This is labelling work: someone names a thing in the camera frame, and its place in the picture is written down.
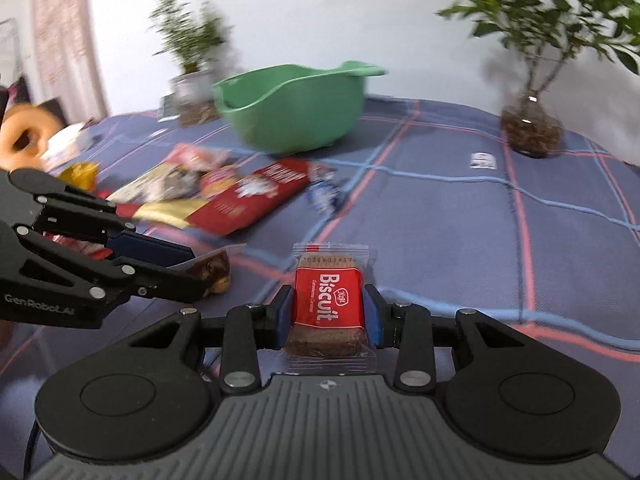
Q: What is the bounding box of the red biscuit packet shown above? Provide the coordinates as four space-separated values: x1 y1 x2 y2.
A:
282 242 378 373

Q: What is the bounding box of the yellow snack bag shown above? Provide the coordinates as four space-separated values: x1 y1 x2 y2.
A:
57 160 101 192

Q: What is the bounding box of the pink candy packet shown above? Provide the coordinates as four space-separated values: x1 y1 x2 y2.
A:
165 142 236 171

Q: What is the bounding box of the blue plaid tablecloth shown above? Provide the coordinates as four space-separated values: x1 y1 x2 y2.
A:
0 95 640 461

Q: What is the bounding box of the blue foil candy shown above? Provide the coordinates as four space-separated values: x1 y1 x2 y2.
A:
305 165 351 216

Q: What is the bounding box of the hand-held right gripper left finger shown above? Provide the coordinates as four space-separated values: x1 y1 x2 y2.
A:
127 284 294 395

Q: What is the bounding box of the beige milk tea packet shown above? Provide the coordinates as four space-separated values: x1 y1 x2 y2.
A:
107 165 208 228

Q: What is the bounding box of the green plant in plastic cup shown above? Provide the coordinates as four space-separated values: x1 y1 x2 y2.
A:
147 0 236 128

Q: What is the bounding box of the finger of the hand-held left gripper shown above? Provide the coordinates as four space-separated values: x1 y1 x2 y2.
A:
7 169 196 267
0 220 212 311

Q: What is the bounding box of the green plastic bowl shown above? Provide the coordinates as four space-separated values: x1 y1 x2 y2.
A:
212 61 390 157

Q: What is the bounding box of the orange donut plush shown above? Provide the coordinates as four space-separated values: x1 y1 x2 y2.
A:
0 104 63 171

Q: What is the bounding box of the white tissue box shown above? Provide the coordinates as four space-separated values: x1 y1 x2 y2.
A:
40 122 96 171

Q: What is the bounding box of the nut bar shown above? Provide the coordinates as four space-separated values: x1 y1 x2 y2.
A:
192 249 233 295

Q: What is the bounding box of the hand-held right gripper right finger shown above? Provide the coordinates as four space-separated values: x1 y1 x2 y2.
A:
364 283 526 391

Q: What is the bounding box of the green plant in glass vase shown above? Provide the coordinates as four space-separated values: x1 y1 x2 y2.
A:
437 0 640 159

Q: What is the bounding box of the flat red snack packet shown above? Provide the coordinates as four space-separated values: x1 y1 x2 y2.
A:
187 156 323 237

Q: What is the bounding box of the pink patterned curtain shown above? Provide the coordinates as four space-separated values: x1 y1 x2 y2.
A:
32 0 111 121

